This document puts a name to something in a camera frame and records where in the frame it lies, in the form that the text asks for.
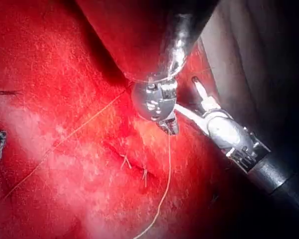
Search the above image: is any left arm needle driver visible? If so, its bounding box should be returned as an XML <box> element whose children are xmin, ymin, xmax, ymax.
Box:
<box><xmin>130</xmin><ymin>78</ymin><xmax>178</xmax><ymax>123</ymax></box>

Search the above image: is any right arm needle driver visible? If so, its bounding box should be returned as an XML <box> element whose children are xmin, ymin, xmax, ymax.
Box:
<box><xmin>196</xmin><ymin>96</ymin><xmax>272</xmax><ymax>173</ymax></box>

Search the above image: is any right arm needle driver jaw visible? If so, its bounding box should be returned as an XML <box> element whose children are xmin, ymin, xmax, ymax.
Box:
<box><xmin>190</xmin><ymin>75</ymin><xmax>211</xmax><ymax>103</ymax></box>
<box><xmin>173</xmin><ymin>103</ymin><xmax>205</xmax><ymax>128</ymax></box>

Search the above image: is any left arm needle driver jaw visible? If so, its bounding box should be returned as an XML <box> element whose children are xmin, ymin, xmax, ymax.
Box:
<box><xmin>158</xmin><ymin>118</ymin><xmax>180</xmax><ymax>137</ymax></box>

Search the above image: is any blue thread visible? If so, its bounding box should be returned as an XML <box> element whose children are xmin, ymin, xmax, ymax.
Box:
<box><xmin>0</xmin><ymin>88</ymin><xmax>174</xmax><ymax>239</ymax></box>

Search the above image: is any pale grey cloth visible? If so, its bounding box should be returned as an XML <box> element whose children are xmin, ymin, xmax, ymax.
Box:
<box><xmin>200</xmin><ymin>0</ymin><xmax>289</xmax><ymax>140</ymax></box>

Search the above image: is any tissue pad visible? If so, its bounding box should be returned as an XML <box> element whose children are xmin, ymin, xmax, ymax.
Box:
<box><xmin>0</xmin><ymin>0</ymin><xmax>242</xmax><ymax>239</ymax></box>

